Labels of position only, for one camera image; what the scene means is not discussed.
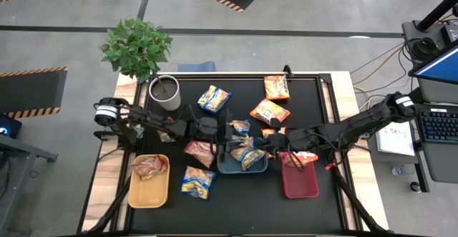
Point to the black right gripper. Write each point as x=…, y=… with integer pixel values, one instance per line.
x=297, y=140

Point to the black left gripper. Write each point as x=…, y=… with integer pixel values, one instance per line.
x=209, y=126

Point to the blue grey plastic bin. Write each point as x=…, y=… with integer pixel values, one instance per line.
x=226, y=165

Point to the orange chicken ramen packet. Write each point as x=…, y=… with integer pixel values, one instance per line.
x=302, y=157
x=276, y=87
x=270, y=111
x=267, y=132

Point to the red beef ramen packet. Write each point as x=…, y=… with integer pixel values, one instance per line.
x=200, y=153
x=150, y=168
x=165, y=137

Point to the red plastic bin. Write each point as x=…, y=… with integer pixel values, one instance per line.
x=300, y=183

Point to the yellow plastic bin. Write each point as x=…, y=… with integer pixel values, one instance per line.
x=148, y=194

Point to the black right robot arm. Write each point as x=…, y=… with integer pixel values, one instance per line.
x=358, y=122

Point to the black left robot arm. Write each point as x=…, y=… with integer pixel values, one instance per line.
x=150, y=117

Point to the small red tag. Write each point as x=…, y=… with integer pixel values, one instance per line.
x=329, y=166

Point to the white paper box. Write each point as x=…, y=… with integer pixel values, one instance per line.
x=395, y=140

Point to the clear plastic bottle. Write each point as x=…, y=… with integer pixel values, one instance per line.
x=400, y=171

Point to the green leafy plant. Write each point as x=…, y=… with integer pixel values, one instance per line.
x=136, y=47

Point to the black stand leg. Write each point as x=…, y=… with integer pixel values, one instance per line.
x=418, y=93

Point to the laptop with backlit keyboard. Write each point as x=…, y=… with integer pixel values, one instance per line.
x=440, y=126

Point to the computer monitor blue screen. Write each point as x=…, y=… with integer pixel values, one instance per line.
x=442, y=68

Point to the black stand pole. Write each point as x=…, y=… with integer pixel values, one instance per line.
x=438, y=11

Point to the dark grey side desk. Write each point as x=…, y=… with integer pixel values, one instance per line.
x=21, y=151

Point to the black device blue light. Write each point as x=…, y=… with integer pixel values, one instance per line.
x=9, y=127

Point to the black clamp bracket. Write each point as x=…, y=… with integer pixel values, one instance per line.
x=287, y=71

